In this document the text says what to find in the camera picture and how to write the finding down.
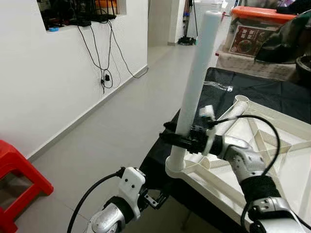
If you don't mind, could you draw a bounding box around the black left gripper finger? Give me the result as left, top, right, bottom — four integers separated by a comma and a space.
155, 188, 172, 208

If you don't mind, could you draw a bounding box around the clear tape patch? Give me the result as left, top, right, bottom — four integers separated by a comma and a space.
203, 80, 234, 93

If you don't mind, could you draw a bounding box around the black tablecloth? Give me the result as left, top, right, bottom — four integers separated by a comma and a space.
140, 67, 311, 233

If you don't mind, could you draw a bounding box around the small black floor appliance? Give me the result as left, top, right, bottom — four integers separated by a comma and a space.
177, 36, 196, 46

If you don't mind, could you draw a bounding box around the white plastic table top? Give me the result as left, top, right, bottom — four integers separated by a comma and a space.
165, 95, 311, 226

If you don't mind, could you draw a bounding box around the red framed poster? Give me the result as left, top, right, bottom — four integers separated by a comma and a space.
231, 27, 265, 56

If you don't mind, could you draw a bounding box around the white appliance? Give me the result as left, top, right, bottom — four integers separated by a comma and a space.
192, 0, 224, 15

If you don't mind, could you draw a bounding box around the large black bowl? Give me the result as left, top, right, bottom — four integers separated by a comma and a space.
296, 53, 311, 85

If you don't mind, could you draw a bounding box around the glossy black bag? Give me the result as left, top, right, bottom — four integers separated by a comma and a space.
255, 10, 311, 64

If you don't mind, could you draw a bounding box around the red stool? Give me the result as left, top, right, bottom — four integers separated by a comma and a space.
0, 140, 54, 233

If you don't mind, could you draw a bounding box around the orange lidded storage box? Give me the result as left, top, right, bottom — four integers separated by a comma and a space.
229, 6, 298, 58

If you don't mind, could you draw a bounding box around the black electronic equipment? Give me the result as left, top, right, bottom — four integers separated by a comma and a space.
41, 0, 117, 30

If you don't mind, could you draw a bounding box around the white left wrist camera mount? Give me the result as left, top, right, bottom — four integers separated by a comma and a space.
118, 167, 146, 214

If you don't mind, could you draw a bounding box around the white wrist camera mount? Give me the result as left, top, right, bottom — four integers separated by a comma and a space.
198, 104, 217, 156
118, 167, 146, 214

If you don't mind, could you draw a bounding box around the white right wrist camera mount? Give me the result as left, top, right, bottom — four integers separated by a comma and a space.
198, 104, 217, 156

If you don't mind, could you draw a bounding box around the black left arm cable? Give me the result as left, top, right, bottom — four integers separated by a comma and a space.
67, 167, 126, 233

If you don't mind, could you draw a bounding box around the thin black wall cable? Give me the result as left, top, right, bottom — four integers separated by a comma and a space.
78, 24, 115, 95
107, 19, 149, 81

